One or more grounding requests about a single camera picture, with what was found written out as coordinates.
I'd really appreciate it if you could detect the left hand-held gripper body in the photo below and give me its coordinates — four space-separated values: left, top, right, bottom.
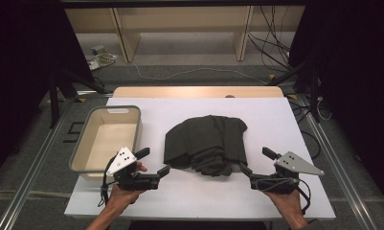
106 146 160 192

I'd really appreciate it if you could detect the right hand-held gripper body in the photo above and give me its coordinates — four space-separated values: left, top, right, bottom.
250 150 325 196

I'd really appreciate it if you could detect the beige plastic basket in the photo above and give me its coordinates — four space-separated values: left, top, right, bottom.
68 104 143 183

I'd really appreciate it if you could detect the dark cloth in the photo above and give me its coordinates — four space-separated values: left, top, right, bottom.
163 114 249 177

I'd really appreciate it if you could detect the person's left hand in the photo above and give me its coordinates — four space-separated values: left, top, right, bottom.
106 161 148 209

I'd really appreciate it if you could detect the person's right hand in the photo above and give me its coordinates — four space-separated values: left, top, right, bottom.
264 189 307 224

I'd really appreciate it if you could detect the person's dark clothing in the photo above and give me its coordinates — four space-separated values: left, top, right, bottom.
127 219 268 230

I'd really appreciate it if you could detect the black metal stand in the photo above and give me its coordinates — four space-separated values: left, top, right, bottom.
267 54 322 125
47 66 113 129

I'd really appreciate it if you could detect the dark curtain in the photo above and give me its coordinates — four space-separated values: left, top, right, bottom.
287 0 384 209
0 0 96 183

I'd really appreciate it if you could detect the wooden shelf unit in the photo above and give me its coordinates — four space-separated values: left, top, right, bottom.
64 5 306 63

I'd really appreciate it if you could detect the left hand-held gripper cable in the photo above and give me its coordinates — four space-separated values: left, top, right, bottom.
98 157 118 208

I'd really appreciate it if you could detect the hand-held gripper cable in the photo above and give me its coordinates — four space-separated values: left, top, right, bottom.
295 178 312 216
98 157 118 208

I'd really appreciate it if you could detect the right hand-held gripper cable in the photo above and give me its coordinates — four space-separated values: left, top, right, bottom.
295 178 312 216

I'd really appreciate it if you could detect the black floor cable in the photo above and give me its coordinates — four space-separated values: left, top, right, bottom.
287 98 324 161

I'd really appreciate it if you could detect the aluminium floor rail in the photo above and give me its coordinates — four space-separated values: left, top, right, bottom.
0 98 77 230
298 95 378 230

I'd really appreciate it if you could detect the white floor cable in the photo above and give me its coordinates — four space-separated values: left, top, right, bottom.
130 60 270 86

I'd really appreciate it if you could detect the black hanging cable bundle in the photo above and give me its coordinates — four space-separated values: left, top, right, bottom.
246 5 293 73

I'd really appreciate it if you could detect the power adapter with cables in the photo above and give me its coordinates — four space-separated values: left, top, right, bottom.
86 44 120 71

